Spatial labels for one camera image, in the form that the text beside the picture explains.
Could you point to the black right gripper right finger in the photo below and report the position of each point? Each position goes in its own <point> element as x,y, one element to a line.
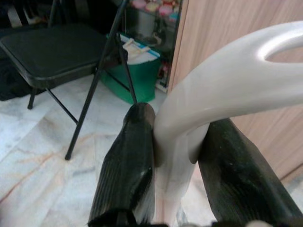
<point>236,177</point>

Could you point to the green bag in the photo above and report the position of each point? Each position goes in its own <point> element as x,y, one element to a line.
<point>142,80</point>

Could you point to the glass display cabinet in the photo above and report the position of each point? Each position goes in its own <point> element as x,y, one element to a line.
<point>146,26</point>

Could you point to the beige plastic dustpan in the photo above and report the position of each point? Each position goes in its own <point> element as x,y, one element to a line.
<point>213,89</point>

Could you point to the white bag with blue trim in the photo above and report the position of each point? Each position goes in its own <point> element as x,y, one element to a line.
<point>142,53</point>

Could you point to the black folding chair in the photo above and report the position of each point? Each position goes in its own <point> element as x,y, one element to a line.
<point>47,54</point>

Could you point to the pink round plush toy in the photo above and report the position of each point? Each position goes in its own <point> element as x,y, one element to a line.
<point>165,9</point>

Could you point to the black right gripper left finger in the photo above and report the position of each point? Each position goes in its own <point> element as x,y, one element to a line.
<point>125,165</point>

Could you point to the light wood glass-topped cabinet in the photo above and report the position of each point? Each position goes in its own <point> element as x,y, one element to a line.
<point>213,23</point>

